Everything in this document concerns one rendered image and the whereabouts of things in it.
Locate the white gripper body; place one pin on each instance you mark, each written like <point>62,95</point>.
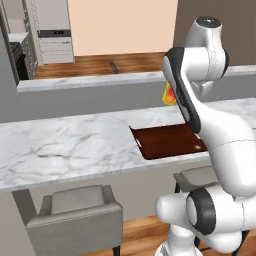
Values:
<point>202,89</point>

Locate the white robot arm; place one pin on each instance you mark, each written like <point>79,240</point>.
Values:
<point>230,146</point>

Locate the dark brown wooden tray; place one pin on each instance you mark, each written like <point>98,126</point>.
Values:
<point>168,140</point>

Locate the dark flat strip on floor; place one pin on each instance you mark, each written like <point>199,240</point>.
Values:
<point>114,67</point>

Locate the grey speckled cabinet run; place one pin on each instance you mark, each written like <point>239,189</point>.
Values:
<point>31,40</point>

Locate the black stove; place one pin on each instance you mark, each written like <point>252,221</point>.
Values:
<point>19,61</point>

